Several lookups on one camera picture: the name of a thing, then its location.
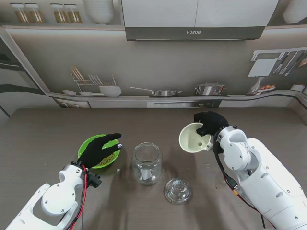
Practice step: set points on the clear glass jar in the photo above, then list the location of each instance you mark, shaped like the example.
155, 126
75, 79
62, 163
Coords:
146, 167

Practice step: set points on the mung beans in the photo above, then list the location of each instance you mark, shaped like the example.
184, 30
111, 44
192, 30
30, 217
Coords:
106, 160

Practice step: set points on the clear glass jar lid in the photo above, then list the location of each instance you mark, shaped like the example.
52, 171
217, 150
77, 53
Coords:
178, 190

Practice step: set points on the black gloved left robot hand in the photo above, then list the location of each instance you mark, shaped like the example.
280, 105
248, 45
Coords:
93, 153

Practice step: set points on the green plastic bowl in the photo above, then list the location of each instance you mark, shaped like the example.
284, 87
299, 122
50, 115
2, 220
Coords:
84, 146

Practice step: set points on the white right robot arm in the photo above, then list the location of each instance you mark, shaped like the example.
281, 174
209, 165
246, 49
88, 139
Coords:
263, 182

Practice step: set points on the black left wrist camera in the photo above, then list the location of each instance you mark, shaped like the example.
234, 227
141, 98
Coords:
94, 180

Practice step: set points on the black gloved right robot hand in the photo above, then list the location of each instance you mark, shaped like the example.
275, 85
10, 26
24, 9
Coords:
213, 122

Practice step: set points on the cream plastic funnel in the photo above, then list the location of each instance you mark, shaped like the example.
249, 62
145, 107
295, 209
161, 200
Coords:
189, 141

